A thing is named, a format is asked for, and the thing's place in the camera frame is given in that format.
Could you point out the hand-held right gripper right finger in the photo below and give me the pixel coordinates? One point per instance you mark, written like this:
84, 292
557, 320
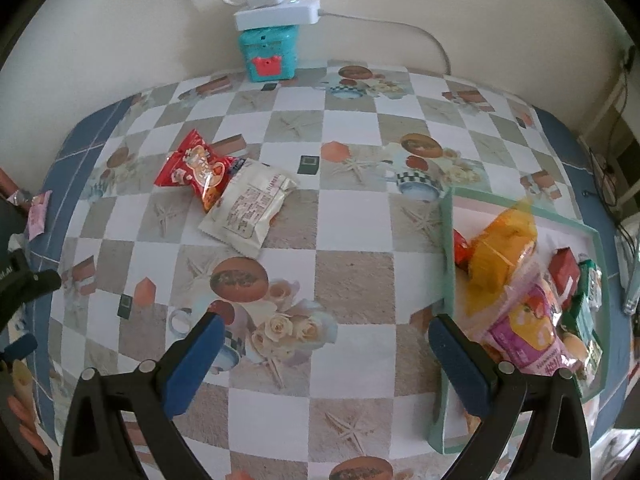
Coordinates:
457, 360

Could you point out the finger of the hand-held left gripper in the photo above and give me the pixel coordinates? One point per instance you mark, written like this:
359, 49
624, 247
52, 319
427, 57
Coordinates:
20, 347
45, 282

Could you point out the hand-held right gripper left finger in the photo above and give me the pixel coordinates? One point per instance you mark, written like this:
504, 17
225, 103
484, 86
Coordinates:
195, 360

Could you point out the purple snack packet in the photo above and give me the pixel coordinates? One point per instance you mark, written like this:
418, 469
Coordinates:
525, 330

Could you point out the jelly cup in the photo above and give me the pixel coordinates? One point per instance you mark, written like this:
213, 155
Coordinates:
575, 347

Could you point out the yellow chips bag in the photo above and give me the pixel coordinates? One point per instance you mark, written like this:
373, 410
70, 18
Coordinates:
505, 250

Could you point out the red packet with white stripe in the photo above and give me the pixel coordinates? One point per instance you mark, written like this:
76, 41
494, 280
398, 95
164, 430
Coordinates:
565, 272

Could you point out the white tray with green rim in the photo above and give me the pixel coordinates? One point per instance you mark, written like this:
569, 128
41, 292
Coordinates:
470, 215

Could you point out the green silver snack packet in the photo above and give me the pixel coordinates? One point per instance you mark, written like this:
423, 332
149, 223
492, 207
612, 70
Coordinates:
590, 280

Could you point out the small pink packet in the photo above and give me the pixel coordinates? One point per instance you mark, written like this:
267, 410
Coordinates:
39, 215

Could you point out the small clear crumpled wrapper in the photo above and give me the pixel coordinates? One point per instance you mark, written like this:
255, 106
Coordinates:
22, 196

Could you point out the red-brown wooden board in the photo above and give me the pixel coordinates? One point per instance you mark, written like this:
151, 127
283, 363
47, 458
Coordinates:
9, 182

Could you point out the white snack packet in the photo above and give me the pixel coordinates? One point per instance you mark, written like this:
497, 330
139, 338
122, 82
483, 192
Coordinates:
250, 205

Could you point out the grey white appliance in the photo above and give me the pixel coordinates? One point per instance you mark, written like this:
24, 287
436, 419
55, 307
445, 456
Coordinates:
631, 285

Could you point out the red snack packet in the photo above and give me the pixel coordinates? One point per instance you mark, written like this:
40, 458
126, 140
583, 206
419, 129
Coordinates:
195, 167

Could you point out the teal box with red crab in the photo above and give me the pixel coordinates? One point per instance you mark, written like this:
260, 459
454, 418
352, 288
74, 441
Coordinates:
267, 52

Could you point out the white power adapter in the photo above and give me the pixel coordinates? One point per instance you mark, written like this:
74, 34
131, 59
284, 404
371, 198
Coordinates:
277, 14

